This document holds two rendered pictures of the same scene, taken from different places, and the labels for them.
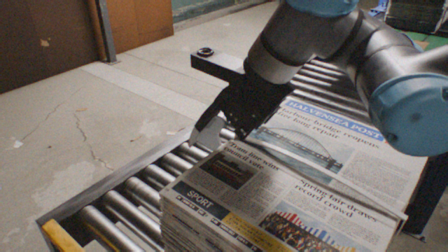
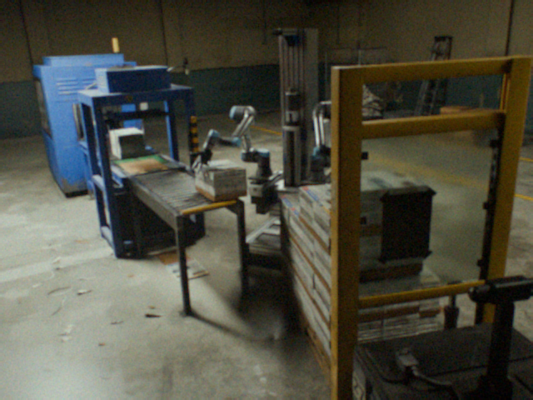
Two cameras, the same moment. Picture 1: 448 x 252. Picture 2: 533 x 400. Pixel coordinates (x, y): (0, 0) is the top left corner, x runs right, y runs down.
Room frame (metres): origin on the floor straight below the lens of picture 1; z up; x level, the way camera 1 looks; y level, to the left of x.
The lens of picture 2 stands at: (-1.29, 3.14, 1.95)
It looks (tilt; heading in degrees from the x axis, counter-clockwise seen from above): 18 degrees down; 292
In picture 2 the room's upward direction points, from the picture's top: 2 degrees counter-clockwise
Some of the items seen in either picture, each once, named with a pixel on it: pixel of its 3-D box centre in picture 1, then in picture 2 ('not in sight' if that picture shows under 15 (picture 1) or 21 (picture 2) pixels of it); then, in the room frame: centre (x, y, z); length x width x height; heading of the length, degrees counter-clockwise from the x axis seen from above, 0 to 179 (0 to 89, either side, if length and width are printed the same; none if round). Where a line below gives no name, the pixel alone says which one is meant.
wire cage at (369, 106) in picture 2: not in sight; (354, 87); (0.86, -8.18, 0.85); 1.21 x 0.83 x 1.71; 141
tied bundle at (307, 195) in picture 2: not in sight; (334, 207); (-0.65, 0.37, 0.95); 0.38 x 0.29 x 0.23; 34
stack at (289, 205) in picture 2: not in sight; (327, 274); (-0.58, 0.26, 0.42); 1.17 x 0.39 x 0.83; 123
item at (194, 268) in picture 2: not in sight; (186, 269); (0.85, -0.25, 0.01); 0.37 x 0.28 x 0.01; 141
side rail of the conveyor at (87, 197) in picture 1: (227, 121); (151, 199); (0.98, -0.02, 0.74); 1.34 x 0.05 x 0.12; 141
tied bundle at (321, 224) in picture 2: not in sight; (352, 223); (-0.81, 0.62, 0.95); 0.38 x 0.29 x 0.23; 33
